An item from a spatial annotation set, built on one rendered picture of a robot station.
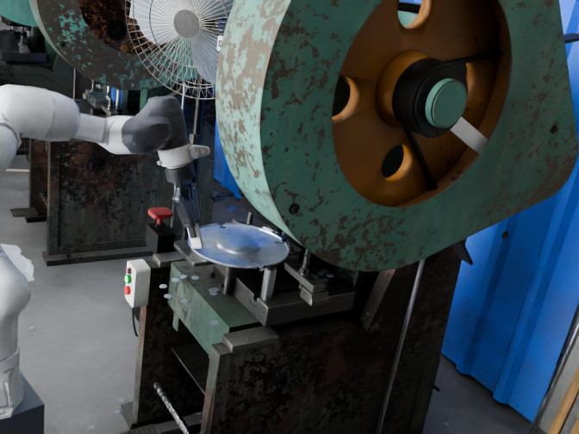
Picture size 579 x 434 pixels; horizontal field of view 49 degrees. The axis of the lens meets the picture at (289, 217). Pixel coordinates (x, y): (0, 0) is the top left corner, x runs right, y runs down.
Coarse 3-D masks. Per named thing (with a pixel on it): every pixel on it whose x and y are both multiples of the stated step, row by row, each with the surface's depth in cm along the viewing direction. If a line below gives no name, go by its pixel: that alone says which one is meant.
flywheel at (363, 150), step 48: (384, 0) 127; (432, 0) 133; (480, 0) 141; (384, 48) 131; (432, 48) 139; (480, 48) 147; (384, 96) 134; (432, 96) 126; (480, 96) 153; (336, 144) 135; (384, 144) 142; (432, 144) 150; (480, 144) 152; (384, 192) 148; (432, 192) 155
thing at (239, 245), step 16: (240, 224) 195; (208, 240) 181; (224, 240) 182; (240, 240) 183; (256, 240) 187; (272, 240) 188; (208, 256) 172; (224, 256) 174; (240, 256) 175; (256, 256) 177; (272, 256) 178
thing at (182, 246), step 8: (184, 240) 179; (176, 248) 176; (184, 248) 175; (184, 256) 172; (192, 256) 171; (192, 264) 168; (200, 264) 169; (208, 264) 170; (216, 264) 183; (216, 272) 183; (224, 272) 179; (232, 272) 178; (240, 272) 180; (248, 272) 181; (216, 280) 184; (224, 280) 180; (232, 280) 179; (224, 288) 180; (232, 288) 181
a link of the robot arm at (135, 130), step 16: (160, 96) 159; (144, 112) 156; (160, 112) 158; (176, 112) 160; (128, 128) 154; (144, 128) 153; (160, 128) 156; (176, 128) 160; (128, 144) 155; (144, 144) 154; (160, 144) 156; (176, 144) 162
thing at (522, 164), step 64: (256, 0) 115; (320, 0) 110; (512, 0) 136; (256, 64) 112; (320, 64) 115; (512, 64) 144; (256, 128) 115; (320, 128) 121; (512, 128) 153; (256, 192) 128; (320, 192) 128; (448, 192) 149; (512, 192) 163; (320, 256) 135; (384, 256) 146
